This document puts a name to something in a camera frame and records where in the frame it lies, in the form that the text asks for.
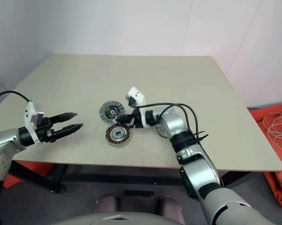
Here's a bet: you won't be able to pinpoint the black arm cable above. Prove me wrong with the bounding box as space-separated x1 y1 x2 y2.
0 90 31 111
129 102 209 144

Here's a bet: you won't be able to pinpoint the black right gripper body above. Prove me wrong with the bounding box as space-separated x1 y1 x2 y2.
130 108 142 129

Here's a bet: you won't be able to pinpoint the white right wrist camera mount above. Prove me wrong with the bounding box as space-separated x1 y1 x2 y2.
125 87 148 128

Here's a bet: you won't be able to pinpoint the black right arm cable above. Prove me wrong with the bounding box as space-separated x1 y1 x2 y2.
129 102 209 144

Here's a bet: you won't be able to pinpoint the dark maroon rounded shape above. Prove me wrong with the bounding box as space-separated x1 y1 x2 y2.
92 194 120 214
156 196 186 225

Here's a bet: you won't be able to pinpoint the black metal table frame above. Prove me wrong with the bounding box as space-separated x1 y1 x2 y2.
5 161 256 195

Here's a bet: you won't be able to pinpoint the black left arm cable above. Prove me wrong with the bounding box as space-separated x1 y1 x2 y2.
0 90 31 111

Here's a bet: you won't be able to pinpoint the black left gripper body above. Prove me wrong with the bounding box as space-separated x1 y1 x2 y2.
35 117 58 144

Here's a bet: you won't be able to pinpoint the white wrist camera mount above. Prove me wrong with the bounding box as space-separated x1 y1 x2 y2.
125 87 148 128
24 101 46 146

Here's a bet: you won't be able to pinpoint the motor cover with circuit board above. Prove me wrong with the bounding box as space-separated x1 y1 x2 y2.
99 100 126 123

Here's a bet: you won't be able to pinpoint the grey robot torso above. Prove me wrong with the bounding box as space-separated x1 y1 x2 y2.
51 207 218 225

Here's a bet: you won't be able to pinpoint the black flat block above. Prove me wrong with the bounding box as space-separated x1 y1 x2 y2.
124 190 155 198

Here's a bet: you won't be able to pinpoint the white coiled cable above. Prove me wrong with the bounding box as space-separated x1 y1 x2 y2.
262 111 282 144

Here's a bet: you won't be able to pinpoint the motor stator housing copper windings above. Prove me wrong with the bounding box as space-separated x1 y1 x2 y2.
104 124 133 148

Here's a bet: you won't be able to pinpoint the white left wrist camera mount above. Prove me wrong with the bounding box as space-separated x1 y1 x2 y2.
24 101 46 146

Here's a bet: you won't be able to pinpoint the small orange cushion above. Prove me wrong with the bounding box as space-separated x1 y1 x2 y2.
2 161 55 189

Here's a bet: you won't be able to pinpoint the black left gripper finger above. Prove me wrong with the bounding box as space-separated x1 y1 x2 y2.
48 112 78 124
52 123 84 141

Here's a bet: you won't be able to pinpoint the large orange bean bag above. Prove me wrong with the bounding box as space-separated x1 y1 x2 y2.
247 101 282 212

